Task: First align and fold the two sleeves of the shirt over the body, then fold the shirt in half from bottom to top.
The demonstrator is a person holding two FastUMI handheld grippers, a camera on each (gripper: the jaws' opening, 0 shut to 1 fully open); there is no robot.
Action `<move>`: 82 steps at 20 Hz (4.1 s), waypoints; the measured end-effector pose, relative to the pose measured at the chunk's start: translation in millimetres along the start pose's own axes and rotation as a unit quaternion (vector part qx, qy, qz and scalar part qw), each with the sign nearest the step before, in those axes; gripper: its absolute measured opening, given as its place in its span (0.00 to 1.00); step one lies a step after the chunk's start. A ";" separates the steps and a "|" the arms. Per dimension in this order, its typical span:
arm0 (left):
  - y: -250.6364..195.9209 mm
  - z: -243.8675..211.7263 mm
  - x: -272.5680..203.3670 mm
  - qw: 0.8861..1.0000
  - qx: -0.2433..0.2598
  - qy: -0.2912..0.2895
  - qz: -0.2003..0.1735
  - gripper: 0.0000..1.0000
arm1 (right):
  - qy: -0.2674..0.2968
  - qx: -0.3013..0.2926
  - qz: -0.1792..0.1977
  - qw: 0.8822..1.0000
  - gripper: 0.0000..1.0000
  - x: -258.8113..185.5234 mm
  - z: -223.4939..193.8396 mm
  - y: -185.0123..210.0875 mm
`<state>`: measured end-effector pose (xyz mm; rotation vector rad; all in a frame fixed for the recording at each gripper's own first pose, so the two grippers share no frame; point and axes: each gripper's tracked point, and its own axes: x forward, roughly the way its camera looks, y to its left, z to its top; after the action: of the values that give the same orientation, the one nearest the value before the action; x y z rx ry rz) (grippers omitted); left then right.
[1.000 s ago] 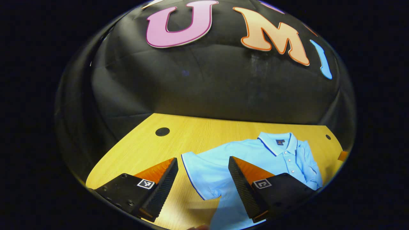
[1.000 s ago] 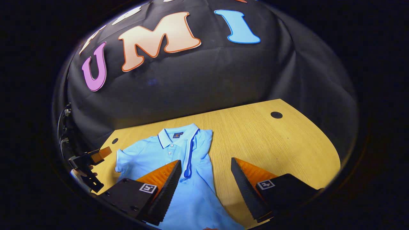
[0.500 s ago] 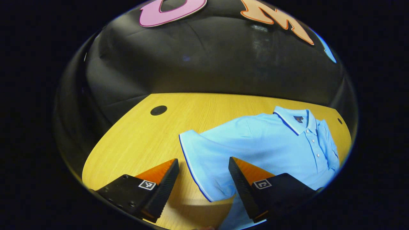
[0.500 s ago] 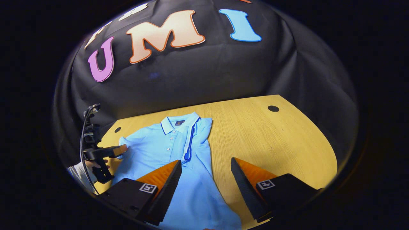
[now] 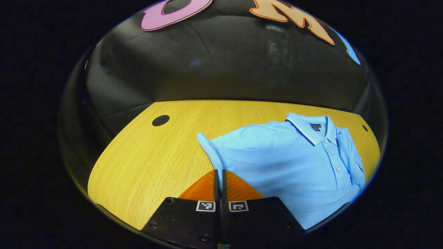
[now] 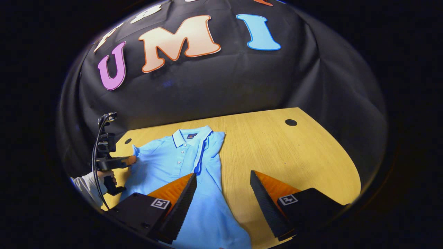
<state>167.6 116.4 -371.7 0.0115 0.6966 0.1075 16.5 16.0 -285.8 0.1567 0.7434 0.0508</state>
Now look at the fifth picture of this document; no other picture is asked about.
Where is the black backdrop cloth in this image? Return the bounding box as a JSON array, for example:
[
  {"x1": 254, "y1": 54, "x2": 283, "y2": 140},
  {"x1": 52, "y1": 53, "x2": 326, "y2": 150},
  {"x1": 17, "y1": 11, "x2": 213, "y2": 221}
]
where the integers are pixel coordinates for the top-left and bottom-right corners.
[{"x1": 59, "y1": 0, "x2": 388, "y2": 146}]

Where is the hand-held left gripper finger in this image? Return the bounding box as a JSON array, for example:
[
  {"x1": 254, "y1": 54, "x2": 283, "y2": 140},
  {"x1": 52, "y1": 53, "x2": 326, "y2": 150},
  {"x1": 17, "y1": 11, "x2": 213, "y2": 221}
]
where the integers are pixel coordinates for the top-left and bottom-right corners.
[
  {"x1": 140, "y1": 169, "x2": 221, "y2": 249},
  {"x1": 221, "y1": 169, "x2": 306, "y2": 248}
]

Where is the light blue T-shirt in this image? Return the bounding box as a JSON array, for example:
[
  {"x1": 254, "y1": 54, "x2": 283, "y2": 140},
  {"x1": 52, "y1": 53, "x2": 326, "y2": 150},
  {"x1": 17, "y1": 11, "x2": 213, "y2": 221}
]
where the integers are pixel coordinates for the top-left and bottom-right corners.
[{"x1": 196, "y1": 112, "x2": 367, "y2": 230}]

